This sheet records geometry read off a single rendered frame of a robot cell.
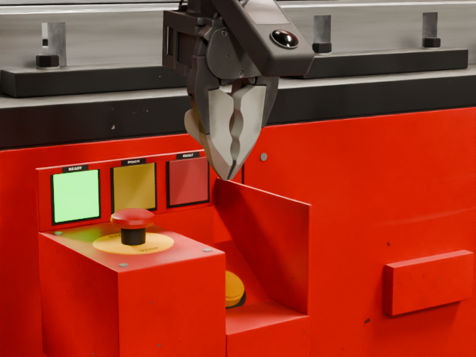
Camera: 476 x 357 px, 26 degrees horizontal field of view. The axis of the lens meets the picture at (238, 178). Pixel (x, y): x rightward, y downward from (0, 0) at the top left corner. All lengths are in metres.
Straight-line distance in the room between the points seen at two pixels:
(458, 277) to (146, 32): 0.57
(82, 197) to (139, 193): 0.06
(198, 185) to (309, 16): 0.48
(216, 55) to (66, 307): 0.26
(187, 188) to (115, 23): 0.34
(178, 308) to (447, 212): 0.70
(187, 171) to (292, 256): 0.15
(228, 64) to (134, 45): 0.42
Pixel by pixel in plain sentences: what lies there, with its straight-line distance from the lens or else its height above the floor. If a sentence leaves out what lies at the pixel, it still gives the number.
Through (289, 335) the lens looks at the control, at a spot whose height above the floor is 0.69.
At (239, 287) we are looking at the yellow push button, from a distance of 0.99.
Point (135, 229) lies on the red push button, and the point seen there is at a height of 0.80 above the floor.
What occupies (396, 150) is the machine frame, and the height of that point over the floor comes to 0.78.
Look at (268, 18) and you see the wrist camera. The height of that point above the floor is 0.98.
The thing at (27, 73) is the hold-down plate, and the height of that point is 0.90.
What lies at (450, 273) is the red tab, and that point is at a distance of 1.51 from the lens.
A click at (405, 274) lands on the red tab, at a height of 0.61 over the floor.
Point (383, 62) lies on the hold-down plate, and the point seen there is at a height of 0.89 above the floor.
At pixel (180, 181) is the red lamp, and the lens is 1.04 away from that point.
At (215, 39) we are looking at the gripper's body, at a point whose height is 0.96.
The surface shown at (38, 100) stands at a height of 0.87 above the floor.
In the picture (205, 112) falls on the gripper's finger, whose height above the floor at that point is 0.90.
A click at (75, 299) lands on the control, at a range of 0.93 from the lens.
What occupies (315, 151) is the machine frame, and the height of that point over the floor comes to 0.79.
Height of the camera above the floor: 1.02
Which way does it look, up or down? 11 degrees down
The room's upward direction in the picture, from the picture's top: straight up
